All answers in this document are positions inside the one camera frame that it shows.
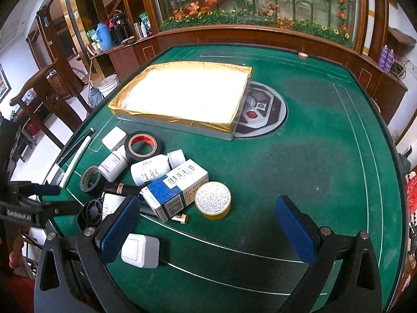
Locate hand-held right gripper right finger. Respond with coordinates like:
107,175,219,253
275,196,383,313

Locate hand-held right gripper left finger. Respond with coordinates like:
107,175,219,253
34,195,141,313

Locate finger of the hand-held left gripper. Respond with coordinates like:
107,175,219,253
10,183,62,198
31,199,83,219

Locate black fan housing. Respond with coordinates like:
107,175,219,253
77,198,105,227

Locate grey tape roll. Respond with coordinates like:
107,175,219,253
80,166,104,192

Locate white marker pen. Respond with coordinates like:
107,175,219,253
60,135,95,188

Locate blue and white carton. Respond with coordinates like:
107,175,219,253
141,174,196,224

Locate white bottle black print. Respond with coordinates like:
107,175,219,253
130,155,171,186

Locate black tape roll red core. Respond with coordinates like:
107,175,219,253
124,131,163,163

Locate white barcode carton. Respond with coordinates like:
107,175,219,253
165,159,210,209

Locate round gold tin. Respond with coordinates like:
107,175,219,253
195,181,232,220

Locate gold-lined shallow box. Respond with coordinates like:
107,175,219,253
108,61,253,141

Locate person's left hand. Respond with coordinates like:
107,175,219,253
7,231,25,269

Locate small grey-green carton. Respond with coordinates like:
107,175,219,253
42,165,70,190

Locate small white power adapter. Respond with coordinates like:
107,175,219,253
121,234,160,268

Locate black lipstick gold band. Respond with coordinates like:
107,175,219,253
104,183,142,196

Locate black pen tan cap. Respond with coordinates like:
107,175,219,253
139,207,189,225

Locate white bottle red label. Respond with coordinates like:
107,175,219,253
98,145,129,182

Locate large white power adapter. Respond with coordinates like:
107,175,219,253
102,128,127,151

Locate wooden chair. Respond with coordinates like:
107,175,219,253
10,59,93,157

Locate blue-grey water jug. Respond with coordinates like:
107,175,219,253
89,86,103,108

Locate white plastic bucket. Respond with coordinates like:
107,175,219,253
97,74,118,98

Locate red plastic bag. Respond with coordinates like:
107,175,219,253
406,174,417,225

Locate table centre control panel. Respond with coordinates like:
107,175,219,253
233,81,289,139

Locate blue thermos jug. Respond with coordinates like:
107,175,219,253
95,23,109,52

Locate black thermos jug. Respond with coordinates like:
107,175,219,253
109,10,129,43

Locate artificial flower bamboo display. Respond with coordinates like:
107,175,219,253
148,0,364,49

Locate framed wall picture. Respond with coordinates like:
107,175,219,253
0,63,12,101

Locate wire basket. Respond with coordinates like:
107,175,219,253
391,57,408,80

